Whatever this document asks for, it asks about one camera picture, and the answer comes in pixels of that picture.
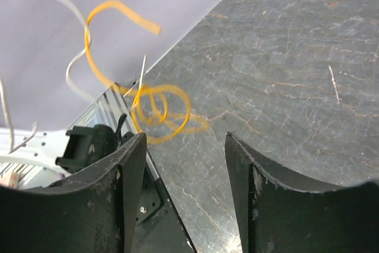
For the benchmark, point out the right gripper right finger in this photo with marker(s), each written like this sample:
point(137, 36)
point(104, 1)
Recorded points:
point(280, 210)

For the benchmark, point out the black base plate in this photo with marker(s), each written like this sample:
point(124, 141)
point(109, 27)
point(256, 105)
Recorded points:
point(159, 227)

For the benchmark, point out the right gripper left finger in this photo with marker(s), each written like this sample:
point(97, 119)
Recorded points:
point(93, 210)

